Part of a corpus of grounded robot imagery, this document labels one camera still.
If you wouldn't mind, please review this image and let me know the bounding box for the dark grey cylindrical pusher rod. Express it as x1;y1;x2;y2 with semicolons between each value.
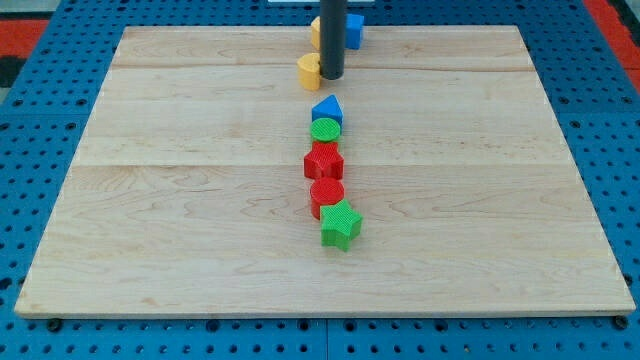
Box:
320;0;347;80

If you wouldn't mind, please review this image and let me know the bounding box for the yellow heart block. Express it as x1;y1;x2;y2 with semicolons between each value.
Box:
296;52;321;91

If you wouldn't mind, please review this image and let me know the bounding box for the blue triangle block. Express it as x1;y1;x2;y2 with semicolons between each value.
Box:
311;94;344;125

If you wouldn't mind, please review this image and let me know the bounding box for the yellow block behind rod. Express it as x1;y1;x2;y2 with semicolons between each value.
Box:
310;16;321;50

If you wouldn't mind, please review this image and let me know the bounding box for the blue cube block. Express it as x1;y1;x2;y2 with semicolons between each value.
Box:
346;13;365;50

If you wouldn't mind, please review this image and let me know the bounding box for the green cylinder block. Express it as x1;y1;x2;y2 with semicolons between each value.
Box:
310;118;341;143

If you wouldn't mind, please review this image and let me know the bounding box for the red star block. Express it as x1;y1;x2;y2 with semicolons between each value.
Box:
303;141;344;180

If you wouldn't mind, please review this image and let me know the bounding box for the red cylinder block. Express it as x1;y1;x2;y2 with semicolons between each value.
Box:
309;177;345;219

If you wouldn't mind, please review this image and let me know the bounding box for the green star block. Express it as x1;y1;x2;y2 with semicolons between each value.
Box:
320;199;363;252

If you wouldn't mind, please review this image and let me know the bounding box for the light wooden board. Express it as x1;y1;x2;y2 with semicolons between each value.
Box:
15;26;635;319

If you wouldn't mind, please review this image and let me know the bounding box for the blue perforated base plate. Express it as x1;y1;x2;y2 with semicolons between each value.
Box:
1;0;639;359

